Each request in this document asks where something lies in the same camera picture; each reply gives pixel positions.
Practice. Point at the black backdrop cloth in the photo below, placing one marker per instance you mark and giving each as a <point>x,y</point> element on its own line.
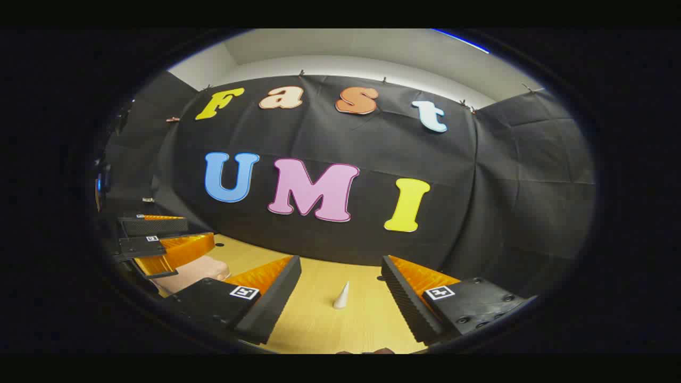
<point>372,138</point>

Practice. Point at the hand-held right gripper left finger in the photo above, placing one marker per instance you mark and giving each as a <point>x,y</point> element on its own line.
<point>271,303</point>

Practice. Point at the white skin care tube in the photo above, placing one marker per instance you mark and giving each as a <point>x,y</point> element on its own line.
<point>341,297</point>

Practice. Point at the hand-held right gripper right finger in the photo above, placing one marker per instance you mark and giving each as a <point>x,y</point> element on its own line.
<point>407,303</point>

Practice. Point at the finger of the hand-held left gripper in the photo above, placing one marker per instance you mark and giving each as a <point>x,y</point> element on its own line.
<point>154,226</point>
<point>143,246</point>

